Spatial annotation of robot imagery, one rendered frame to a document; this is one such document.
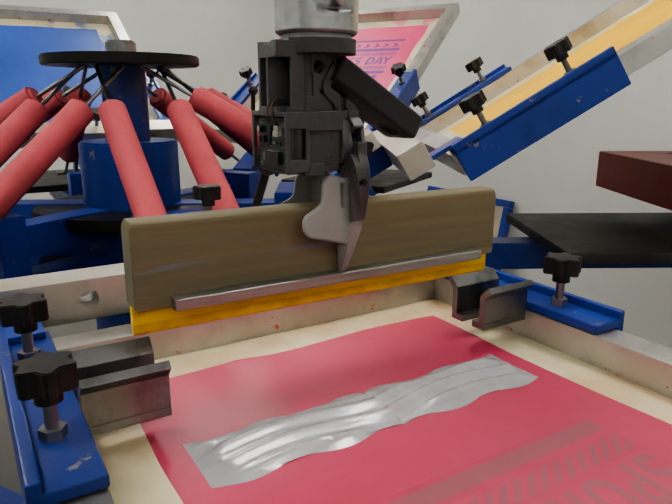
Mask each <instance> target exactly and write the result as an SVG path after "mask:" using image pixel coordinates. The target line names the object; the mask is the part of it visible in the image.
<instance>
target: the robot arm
mask: <svg viewBox="0 0 672 504"><path fill-rule="evenodd" d="M274 12H275V33H276V34H277V35H278V36H281V37H282V39H274V40H271V41H269V42H257V48H258V85H259V110H252V143H253V166H260V167H261V168H262V169H265V170H269V171H273V172H277V173H282V174H286V175H295V174H297V176H296V178H295V181H294V191H293V194H292V196H291V197H290V198H289V199H287V200H285V201H284V202H282V203H280V204H287V203H298V202H309V201H320V200H321V201H320V204H319V205H318V206H317V207H316V208H315V209H313V210H312V211H311V212H309V213H308V214H306V215H305V216H304V218H303V220H302V230H303V233H304V234H305V236H306V237H308V238H310V239H316V240H322V241H328V242H333V243H338V247H337V249H336V250H337V265H338V271H339V272H342V271H345V270H346V269H347V267H348V264H349V262H350V259H351V256H352V254H353V251H354V249H355V246H356V243H357V241H358V238H359V235H360V232H361V228H362V223H363V220H364V219H365V216H366V210H367V203H368V197H369V190H370V168H369V161H368V156H367V142H366V141H365V135H364V124H363V123H362V121H361V119H362V120H364V121H365V122H366V123H368V124H369V125H371V126H372V127H373V128H375V129H376V130H378V131H379V132H380V133H381V134H382V135H384V136H386V137H391V138H415V137H416V135H417V133H418V130H419V128H420V126H421V124H422V121H423V119H422V117H421V116H420V115H419V114H418V113H416V112H415V111H414V110H413V109H411V108H410V107H409V106H408V105H406V104H405V103H404V102H403V101H401V100H400V99H399V98H398V97H396V96H395V95H394V94H392V93H391V92H390V91H389V90H387V89H386V88H385V87H384V86H382V85H381V84H380V83H379V82H377V81H376V80H375V79H374V78H372V77H371V76H370V75H369V74H367V73H366V72H365V71H364V70H362V69H361V68H360V67H359V66H357V65H356V64H355V63H353V62H352V61H351V60H350V59H348V58H347V57H346V56H355V55H356V39H352V38H351V37H354V36H356V35H357V34H358V12H359V0H274ZM359 117H360V118H361V119H360V118H359ZM257 131H258V132H259V136H258V141H259V142H260V154H258V153H257ZM335 170H336V171H337V172H338V174H340V175H341V177H339V176H336V175H330V174H329V172H328V171H335Z"/></svg>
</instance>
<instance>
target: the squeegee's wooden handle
mask: <svg viewBox="0 0 672 504"><path fill-rule="evenodd" d="M320 201H321V200H320ZM320 201H309V202H298V203H287V204H276V205H265V206H254V207H243V208H232V209H221V210H211V211H200V212H189V213H178V214H167V215H156V216H145V217H134V218H124V219H123V221H122V223H121V236H122V249H123V261H124V273H125V286H126V298H127V302H128V303H129V305H130V306H131V307H132V308H133V309H134V310H135V311H136V312H138V313H139V312H145V311H151V310H157V309H163V308H168V307H172V305H171V296H174V295H180V294H186V293H193V292H199V291H205V290H211V289H218V288H224V287H230V286H236V285H243V284H249V283H255V282H261V281H267V280H274V279H280V278H286V277H292V276H299V275H305V274H311V273H317V272H324V271H330V270H336V269H338V265H337V250H336V249H337V247H338V243H333V242H328V241H322V240H316V239H310V238H308V237H306V236H305V234H304V233H303V230H302V220H303V218H304V216H305V215H306V214H308V213H309V212H311V211H312V210H313V209H315V208H316V207H317V206H318V205H319V204H320ZM495 201H496V194H495V191H494V189H493V188H490V187H484V186H473V187H462V188H451V189H440V190H429V191H418V192H407V193H396V194H386V195H375V196H369V197H368V203H367V210H366V216H365V219H364V220H363V223H362V228H361V232H360V235H359V238H358V241H357V243H356V246H355V249H354V251H353V254H352V256H351V259H350V262H349V264H348V267H355V266H361V265H367V264H373V263H380V262H386V261H392V260H398V259H404V258H411V257H417V256H423V255H429V254H436V253H442V252H448V251H454V250H461V249H467V248H473V247H474V248H477V249H481V250H482V252H481V254H486V253H491V251H492V242H493V229H494V215H495ZM348 267H347V268H348Z"/></svg>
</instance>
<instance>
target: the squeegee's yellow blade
mask: <svg viewBox="0 0 672 504"><path fill-rule="evenodd" d="M485 258H486V254H481V258H480V259H475V260H470V261H464V262H458V263H452V264H447V265H441V266H435V267H430V268H424V269H418V270H412V271H407V272H401V273H395V274H389V275H384V276H378V277H372V278H367V279H361V280H355V281H349V282H344V283H338V284H332V285H326V286H321V287H315V288H309V289H304V290H298V291H292V292H286V293H281V294H275V295H269V296H263V297H258V298H252V299H246V300H241V301H235V302H229V303H223V304H218V305H212V306H206V307H200V308H195V309H189V310H183V311H175V310H174V309H173V308H172V307H168V308H163V309H157V310H151V311H145V312H139V313H138V312H136V311H135V310H134V309H133V308H132V307H131V306H130V318H131V323H132V324H133V325H140V324H145V323H151V322H156V321H162V320H167V319H173V318H178V317H184V316H190V315H195V314H201V313H206V312H212V311H217V310H223V309H228V308H234V307H240V306H245V305H251V304H256V303H262V302H267V301H273V300H279V299H284V298H290V297H295V296H301V295H306V294H312V293H317V292H323V291H329V290H334V289H340V288H345V287H351V286H356V285H362V284H367V283H373V282H379V281H384V280H390V279H395V278H401V277H406V276H412V275H418V274H423V273H429V272H434V271H440V270H445V269H451V268H456V267H462V266H468V265H473V264H479V263H484V262H485Z"/></svg>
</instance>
